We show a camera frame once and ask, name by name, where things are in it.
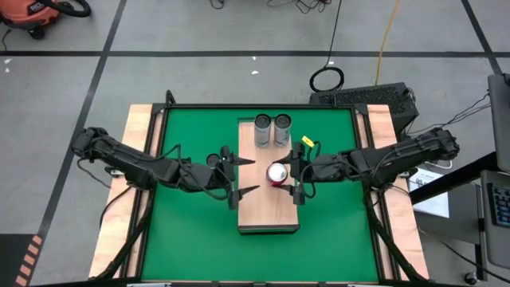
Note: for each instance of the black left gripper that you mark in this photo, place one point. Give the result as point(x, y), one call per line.
point(228, 175)

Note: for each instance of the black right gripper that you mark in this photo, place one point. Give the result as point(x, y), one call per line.
point(299, 171)

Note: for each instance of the red beverage can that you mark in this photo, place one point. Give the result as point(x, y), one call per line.
point(277, 173)

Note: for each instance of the slim silver beverage can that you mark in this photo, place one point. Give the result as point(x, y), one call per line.
point(282, 129)
point(212, 159)
point(263, 129)

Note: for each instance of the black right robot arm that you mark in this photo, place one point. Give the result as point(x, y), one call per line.
point(398, 157)

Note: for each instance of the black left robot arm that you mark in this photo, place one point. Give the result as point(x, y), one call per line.
point(131, 163)

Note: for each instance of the yellow tag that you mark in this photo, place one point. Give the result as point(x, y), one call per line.
point(307, 140)

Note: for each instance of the white paper sheet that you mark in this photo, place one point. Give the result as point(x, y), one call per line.
point(434, 203)

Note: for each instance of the grey side desk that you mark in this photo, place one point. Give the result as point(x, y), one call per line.
point(458, 215)

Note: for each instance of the black caster wheel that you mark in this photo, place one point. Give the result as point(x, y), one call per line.
point(470, 277)

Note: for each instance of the grey laptop with keyboard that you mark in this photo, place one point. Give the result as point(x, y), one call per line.
point(500, 207)

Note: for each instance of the grey monitor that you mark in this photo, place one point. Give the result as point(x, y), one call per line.
point(500, 119)

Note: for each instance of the orange shop vacuum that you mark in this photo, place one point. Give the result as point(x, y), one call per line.
point(24, 12)

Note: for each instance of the wooden shelf with black frame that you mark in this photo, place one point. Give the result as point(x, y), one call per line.
point(263, 207)

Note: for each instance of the black metal table frame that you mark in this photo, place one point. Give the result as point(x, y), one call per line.
point(199, 106)

